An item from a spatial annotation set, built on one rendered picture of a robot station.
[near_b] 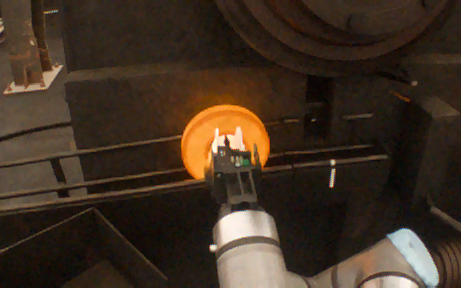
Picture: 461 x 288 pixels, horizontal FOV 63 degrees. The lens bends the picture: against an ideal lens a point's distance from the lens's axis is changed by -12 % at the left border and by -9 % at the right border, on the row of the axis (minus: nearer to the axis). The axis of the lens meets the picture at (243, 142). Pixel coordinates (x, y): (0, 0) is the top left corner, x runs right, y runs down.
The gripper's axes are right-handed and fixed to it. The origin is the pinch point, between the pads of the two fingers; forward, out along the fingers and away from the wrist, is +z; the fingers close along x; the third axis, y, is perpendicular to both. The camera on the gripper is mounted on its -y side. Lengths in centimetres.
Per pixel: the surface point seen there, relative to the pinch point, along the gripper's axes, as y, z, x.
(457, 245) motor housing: -18, -20, -48
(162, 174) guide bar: -8.3, -0.2, 12.0
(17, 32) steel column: -97, 231, 134
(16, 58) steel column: -117, 225, 138
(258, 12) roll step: 24.2, 1.0, -4.4
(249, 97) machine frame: 3.3, 6.9, -5.3
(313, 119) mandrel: -3.0, 6.6, -18.8
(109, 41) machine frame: 12.4, 15.1, 20.1
